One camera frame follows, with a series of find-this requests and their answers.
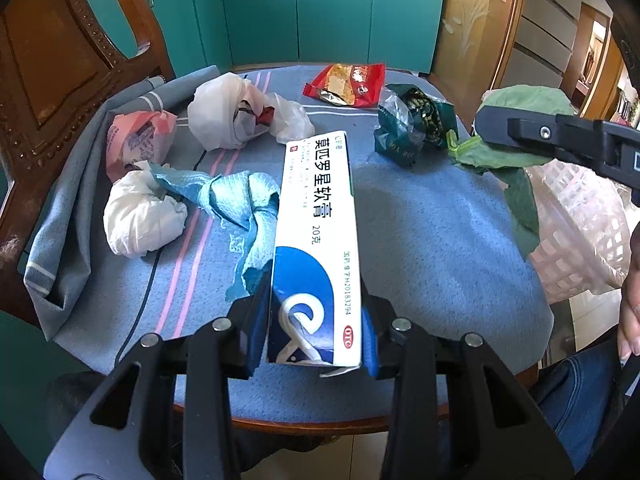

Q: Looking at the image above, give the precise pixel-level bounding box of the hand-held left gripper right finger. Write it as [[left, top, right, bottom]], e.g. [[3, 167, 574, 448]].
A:
[[360, 284, 575, 480]]

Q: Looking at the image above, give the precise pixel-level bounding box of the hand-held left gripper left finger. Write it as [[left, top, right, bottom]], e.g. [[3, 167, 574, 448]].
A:
[[44, 279, 275, 480]]

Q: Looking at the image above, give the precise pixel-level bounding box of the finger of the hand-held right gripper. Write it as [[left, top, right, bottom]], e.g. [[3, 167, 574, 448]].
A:
[[474, 104, 608, 162]]

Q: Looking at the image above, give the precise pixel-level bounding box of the green vegetable leaf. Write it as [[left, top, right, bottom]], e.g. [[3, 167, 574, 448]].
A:
[[447, 85, 576, 261]]

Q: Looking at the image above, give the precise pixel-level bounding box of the pink plastic wastebasket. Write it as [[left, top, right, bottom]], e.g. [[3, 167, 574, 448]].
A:
[[525, 162, 633, 306]]

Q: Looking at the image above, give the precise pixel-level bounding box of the white blue medicine box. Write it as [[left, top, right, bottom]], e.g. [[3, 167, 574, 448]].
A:
[[265, 132, 364, 378]]

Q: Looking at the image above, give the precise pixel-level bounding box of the dark green packet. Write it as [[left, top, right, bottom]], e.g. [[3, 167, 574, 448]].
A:
[[374, 84, 458, 168]]

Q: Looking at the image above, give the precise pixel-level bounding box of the blue paper towel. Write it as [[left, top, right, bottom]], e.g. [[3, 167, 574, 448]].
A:
[[150, 167, 282, 304]]

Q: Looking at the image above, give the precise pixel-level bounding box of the white tissue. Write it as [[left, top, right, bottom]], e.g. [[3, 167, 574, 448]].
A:
[[103, 162, 189, 259]]

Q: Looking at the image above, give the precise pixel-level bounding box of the red snack packet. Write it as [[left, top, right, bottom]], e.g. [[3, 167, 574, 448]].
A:
[[302, 62, 387, 109]]

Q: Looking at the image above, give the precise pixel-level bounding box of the pink packet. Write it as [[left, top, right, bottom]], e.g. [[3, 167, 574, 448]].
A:
[[106, 110, 179, 183]]

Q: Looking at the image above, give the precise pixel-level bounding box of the white plastic bag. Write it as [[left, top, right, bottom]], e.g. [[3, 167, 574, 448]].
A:
[[187, 72, 317, 152]]

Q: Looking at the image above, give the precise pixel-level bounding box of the person's right hand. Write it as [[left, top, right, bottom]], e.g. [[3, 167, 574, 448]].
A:
[[617, 222, 640, 363]]

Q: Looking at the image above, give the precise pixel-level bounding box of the silver refrigerator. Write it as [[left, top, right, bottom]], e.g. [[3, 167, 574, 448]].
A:
[[492, 0, 583, 106]]

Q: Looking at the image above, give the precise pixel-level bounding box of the wood framed glass door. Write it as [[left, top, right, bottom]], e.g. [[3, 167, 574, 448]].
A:
[[430, 0, 528, 126]]

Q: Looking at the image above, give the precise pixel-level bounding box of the person's blue jeans leg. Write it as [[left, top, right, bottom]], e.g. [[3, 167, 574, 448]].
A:
[[530, 337, 628, 471]]

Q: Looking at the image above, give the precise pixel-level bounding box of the teal base cabinet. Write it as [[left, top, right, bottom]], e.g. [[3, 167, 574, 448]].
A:
[[80, 0, 447, 75]]

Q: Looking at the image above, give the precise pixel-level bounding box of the wooden chair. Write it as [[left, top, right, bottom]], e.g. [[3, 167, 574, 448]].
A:
[[0, 0, 541, 436]]

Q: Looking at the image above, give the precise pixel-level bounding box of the black cable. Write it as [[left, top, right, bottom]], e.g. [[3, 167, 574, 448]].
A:
[[114, 147, 208, 366]]

